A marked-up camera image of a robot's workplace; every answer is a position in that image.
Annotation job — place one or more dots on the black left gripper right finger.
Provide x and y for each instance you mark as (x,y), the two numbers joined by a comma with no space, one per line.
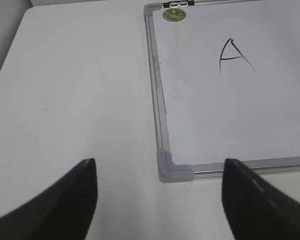
(255,209)

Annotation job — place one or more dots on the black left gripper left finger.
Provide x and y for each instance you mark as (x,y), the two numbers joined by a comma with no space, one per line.
(64,211)

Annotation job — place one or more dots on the round green sticker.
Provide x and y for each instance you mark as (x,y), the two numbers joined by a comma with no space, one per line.
(174,14)

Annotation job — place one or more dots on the white board with aluminium frame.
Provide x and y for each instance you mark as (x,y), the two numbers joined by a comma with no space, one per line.
(225,84)

